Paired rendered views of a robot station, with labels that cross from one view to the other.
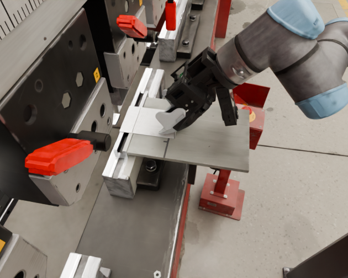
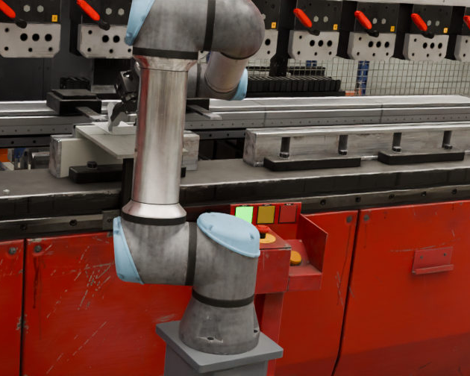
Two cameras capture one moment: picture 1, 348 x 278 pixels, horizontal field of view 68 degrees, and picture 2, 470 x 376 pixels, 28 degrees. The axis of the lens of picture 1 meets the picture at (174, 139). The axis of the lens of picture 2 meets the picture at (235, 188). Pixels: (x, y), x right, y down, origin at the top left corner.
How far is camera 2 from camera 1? 2.03 m
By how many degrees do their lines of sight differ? 52
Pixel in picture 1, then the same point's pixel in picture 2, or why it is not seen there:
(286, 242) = not seen: outside the picture
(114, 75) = (78, 39)
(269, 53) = not seen: hidden behind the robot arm
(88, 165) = (19, 48)
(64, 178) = (3, 33)
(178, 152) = (100, 137)
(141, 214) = (46, 182)
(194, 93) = (124, 83)
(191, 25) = (327, 156)
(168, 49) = (250, 147)
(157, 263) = (14, 192)
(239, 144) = not seen: hidden behind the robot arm
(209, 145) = (123, 143)
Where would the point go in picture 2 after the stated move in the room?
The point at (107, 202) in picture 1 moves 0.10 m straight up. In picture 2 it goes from (41, 171) to (42, 133)
